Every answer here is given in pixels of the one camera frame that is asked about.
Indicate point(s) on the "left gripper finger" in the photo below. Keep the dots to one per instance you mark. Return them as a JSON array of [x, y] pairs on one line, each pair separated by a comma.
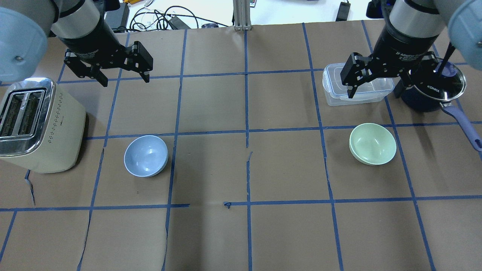
[[136, 58], [81, 70]]

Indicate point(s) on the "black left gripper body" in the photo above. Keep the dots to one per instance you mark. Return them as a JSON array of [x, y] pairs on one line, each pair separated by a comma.
[[91, 42]]

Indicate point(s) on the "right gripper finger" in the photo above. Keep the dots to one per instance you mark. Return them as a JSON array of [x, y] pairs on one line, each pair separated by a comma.
[[421, 77], [358, 70]]

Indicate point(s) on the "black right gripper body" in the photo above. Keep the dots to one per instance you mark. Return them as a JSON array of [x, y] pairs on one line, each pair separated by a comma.
[[400, 46]]

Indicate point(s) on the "green bowl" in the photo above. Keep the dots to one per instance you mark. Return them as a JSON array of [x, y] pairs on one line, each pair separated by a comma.
[[372, 144]]

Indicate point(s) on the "blue bowl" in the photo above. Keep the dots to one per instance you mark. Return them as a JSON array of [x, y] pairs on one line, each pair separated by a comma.
[[146, 156]]

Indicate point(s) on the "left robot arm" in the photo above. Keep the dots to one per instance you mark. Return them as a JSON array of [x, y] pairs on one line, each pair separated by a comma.
[[26, 25]]

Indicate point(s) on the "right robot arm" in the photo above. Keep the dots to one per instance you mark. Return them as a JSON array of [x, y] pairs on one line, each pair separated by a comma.
[[410, 29]]

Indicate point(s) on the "dark blue saucepan with lid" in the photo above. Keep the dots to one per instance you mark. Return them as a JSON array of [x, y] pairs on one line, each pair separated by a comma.
[[449, 86]]

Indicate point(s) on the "clear plastic container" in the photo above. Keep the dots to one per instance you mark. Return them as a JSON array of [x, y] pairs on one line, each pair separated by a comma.
[[336, 94]]

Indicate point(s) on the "black power adapter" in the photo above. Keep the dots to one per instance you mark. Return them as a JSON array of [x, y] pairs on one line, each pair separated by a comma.
[[343, 11]]

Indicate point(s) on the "cream toaster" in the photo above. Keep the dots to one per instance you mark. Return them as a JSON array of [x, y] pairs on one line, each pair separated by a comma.
[[42, 126]]

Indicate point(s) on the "aluminium frame post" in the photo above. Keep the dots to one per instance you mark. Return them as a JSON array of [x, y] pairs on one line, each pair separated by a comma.
[[242, 15]]

